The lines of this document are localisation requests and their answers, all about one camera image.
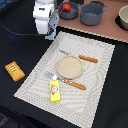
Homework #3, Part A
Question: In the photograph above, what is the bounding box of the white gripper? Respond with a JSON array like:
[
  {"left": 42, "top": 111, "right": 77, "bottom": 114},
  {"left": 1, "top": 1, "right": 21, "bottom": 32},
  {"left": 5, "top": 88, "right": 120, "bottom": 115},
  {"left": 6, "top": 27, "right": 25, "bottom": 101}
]
[{"left": 33, "top": 3, "right": 59, "bottom": 35}]

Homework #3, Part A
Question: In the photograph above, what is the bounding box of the red tomato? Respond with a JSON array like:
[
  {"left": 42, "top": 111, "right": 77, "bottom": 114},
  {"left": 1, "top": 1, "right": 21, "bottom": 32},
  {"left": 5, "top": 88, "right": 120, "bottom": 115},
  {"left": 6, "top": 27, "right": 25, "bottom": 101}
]
[{"left": 62, "top": 4, "right": 71, "bottom": 13}]

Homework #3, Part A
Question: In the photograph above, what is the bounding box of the yellow butter box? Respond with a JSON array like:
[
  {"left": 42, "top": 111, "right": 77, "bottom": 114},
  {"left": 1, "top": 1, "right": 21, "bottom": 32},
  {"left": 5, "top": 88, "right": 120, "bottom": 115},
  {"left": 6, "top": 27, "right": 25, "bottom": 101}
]
[{"left": 50, "top": 80, "right": 60, "bottom": 103}]

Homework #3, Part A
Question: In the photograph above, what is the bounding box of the light blue milk carton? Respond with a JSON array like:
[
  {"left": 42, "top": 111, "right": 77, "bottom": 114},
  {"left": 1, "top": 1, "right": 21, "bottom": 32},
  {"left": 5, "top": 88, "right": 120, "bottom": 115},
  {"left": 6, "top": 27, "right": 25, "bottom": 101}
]
[{"left": 45, "top": 32, "right": 56, "bottom": 41}]

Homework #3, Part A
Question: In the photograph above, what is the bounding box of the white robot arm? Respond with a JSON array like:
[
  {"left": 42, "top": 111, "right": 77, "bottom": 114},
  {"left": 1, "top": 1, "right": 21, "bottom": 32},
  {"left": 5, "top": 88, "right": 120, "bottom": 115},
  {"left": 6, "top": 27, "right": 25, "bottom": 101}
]
[{"left": 33, "top": 0, "right": 59, "bottom": 35}]

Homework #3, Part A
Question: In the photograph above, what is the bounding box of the left grey pot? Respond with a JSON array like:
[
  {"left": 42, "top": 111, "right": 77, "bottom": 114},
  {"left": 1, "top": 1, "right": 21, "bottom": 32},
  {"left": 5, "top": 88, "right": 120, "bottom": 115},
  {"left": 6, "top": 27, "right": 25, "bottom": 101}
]
[{"left": 58, "top": 2, "right": 79, "bottom": 19}]

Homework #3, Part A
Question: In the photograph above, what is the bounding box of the grey pot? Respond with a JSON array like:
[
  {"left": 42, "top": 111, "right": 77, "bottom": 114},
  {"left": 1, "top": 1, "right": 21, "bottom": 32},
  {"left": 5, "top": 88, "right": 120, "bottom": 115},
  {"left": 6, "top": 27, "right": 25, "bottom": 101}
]
[
  {"left": 80, "top": 3, "right": 108, "bottom": 26},
  {"left": 58, "top": 2, "right": 79, "bottom": 19}
]

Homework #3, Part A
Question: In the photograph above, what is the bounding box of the right grey pot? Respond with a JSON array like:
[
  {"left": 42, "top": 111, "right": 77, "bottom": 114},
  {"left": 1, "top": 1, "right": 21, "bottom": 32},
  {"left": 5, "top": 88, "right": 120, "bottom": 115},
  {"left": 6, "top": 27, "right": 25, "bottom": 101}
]
[{"left": 80, "top": 3, "right": 108, "bottom": 26}]

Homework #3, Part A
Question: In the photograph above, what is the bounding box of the round wooden plate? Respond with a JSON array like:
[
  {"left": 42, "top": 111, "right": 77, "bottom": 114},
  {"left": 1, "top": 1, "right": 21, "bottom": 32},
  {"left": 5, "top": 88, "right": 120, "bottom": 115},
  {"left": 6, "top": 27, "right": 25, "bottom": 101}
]
[{"left": 56, "top": 56, "right": 84, "bottom": 79}]

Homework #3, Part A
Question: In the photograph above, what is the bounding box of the beige bowl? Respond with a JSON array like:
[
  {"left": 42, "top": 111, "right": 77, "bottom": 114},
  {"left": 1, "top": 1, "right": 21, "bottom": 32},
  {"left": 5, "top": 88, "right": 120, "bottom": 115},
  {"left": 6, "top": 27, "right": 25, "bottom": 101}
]
[{"left": 119, "top": 5, "right": 128, "bottom": 30}]

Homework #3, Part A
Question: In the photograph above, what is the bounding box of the white woven placemat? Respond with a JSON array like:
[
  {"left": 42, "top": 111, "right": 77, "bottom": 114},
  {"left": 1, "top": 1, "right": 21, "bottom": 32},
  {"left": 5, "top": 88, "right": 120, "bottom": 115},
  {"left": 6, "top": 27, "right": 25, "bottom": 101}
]
[{"left": 14, "top": 32, "right": 115, "bottom": 128}]

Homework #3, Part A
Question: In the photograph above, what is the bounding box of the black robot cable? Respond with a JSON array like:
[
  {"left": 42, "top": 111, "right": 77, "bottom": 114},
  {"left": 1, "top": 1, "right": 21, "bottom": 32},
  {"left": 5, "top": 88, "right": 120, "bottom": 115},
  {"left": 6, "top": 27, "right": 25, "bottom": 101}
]
[{"left": 0, "top": 18, "right": 39, "bottom": 37}]

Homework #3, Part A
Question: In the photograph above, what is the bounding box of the wooden handled fork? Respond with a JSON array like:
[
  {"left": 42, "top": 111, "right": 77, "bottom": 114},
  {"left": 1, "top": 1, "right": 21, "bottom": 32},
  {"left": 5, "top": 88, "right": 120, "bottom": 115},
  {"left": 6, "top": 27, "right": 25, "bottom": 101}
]
[{"left": 45, "top": 72, "right": 86, "bottom": 90}]

